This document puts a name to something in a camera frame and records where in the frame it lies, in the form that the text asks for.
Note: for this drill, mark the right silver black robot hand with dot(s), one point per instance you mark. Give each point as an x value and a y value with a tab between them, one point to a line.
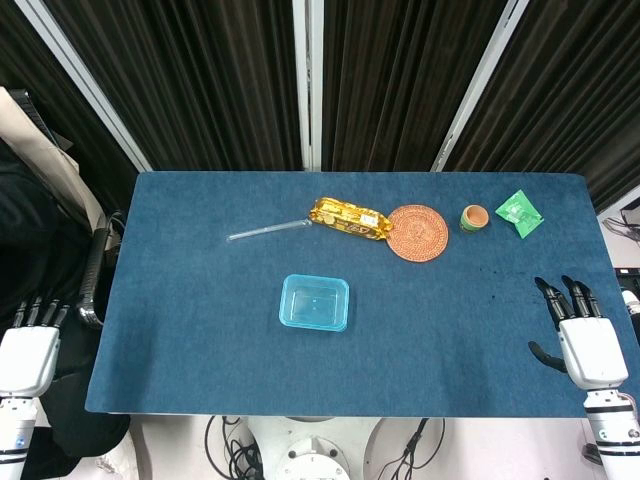
592	352

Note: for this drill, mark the black chair armrest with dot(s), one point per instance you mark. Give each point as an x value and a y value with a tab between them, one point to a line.
92	280

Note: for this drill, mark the green snack sachet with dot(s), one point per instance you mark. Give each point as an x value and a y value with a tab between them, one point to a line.
520	214

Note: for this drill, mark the blue plastic container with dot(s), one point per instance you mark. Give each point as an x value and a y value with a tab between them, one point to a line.
314	303

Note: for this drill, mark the small green brown cup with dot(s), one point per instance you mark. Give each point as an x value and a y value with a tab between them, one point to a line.
474	218

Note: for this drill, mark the beige cloth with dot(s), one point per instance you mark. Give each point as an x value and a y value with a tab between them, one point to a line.
45	150

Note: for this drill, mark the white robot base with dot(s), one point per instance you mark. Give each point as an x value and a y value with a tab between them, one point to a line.
310	450

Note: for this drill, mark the black pleated curtain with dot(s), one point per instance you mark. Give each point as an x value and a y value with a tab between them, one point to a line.
55	115
200	80
575	90
400	80

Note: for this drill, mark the black garment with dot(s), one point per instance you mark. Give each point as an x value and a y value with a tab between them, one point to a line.
35	260

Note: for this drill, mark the round woven brown coaster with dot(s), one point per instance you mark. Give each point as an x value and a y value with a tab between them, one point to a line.
419	233

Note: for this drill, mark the clear plastic tube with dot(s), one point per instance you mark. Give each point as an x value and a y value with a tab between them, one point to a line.
267	230

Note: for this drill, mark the white frame post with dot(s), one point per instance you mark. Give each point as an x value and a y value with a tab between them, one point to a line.
308	85
480	85
85	85

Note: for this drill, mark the blue felt table mat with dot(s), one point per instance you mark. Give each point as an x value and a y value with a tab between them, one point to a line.
350	370

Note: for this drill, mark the gold foil snack package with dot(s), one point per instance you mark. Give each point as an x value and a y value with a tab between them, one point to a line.
349	220

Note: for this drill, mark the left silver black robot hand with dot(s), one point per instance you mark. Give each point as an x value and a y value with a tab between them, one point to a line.
27	357

